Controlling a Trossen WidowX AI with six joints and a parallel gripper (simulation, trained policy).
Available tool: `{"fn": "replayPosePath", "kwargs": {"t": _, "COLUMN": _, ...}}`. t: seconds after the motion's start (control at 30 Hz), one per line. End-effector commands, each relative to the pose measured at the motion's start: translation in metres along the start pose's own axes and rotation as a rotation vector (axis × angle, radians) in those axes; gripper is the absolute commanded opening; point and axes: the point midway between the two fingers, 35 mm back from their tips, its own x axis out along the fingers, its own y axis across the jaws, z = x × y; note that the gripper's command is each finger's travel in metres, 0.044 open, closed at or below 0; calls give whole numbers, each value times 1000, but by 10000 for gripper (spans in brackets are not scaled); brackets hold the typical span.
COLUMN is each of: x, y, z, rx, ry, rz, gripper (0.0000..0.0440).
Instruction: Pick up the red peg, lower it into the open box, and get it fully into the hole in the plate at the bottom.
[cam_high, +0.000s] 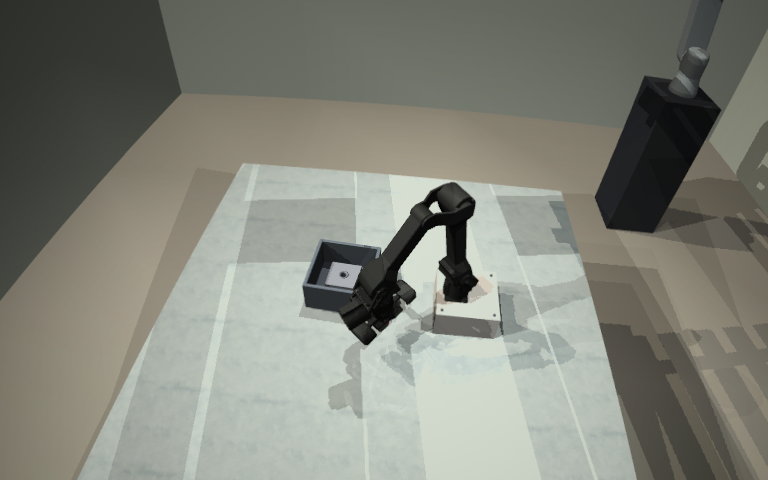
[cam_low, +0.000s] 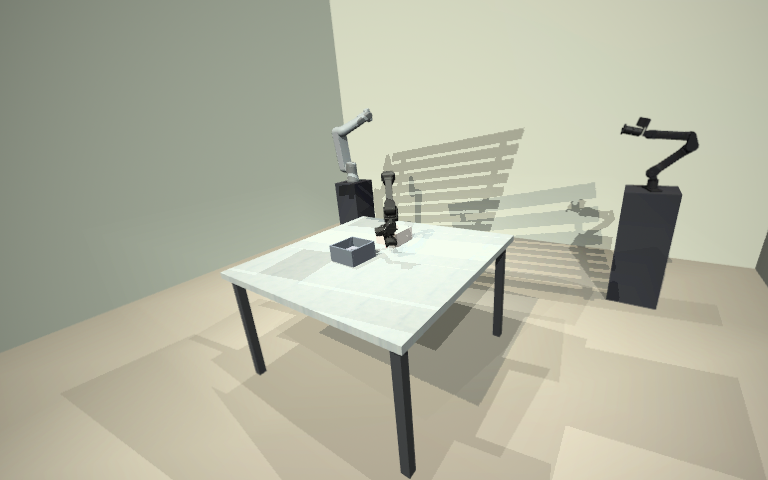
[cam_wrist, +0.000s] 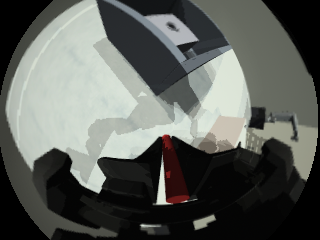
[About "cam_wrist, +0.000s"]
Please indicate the dark red peg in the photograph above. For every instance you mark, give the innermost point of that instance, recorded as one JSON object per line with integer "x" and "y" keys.
{"x": 175, "y": 187}

